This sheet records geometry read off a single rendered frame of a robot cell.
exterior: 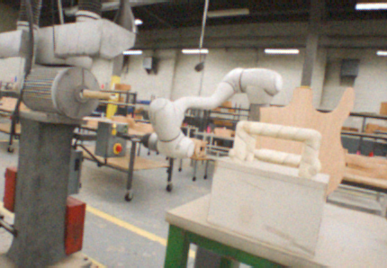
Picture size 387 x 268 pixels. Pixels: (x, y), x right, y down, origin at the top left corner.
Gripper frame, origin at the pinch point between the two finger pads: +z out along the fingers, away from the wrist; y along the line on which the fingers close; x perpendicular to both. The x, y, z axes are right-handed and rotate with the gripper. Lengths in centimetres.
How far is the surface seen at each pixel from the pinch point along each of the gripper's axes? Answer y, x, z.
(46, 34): -23, 46, 39
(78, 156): -0.1, -17.6, 32.9
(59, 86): -27.2, 19.8, 15.3
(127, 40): -17.8, 42.0, -14.0
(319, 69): 1069, 272, -3
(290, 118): 2, 19, -79
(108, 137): 3.1, -3.3, 13.1
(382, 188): 157, -24, -140
